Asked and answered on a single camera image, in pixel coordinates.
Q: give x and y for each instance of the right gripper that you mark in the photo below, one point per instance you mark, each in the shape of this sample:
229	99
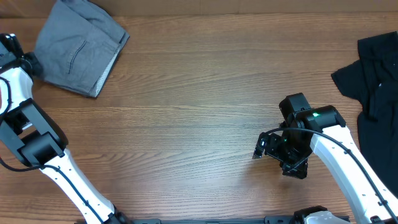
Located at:
277	149

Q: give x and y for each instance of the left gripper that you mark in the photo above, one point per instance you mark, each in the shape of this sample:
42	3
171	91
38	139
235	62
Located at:
30	60

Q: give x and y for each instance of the grey shorts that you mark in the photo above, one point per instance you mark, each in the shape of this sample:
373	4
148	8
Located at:
78	47

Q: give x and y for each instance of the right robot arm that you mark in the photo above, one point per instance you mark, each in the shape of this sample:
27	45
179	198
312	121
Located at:
323	132

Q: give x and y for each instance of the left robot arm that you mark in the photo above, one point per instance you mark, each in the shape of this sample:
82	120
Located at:
39	144

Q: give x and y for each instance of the black shirt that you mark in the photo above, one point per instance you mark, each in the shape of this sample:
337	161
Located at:
372	80

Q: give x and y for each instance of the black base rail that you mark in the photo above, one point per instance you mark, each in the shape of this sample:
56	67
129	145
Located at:
278	219

